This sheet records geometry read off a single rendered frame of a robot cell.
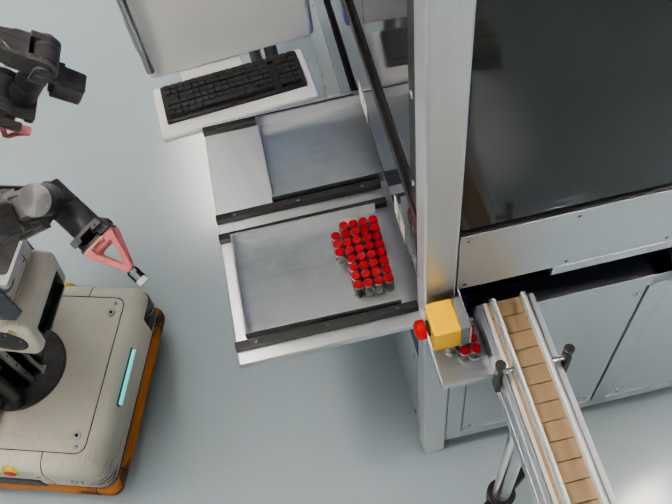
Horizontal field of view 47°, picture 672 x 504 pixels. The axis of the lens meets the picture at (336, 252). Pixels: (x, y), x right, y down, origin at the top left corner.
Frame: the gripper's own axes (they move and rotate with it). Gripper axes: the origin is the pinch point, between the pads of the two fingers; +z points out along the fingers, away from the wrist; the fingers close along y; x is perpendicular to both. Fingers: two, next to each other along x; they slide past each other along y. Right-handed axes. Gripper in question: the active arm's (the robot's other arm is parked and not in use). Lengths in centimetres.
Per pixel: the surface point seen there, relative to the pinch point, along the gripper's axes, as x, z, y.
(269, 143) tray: -37, -2, 56
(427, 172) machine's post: -45, 26, -23
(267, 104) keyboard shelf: -46, -12, 74
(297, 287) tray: -16.7, 26.7, 31.3
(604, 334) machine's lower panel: -59, 90, 42
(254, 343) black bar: -2.2, 27.8, 23.3
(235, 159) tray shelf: -28, -5, 55
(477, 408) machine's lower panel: -25, 89, 69
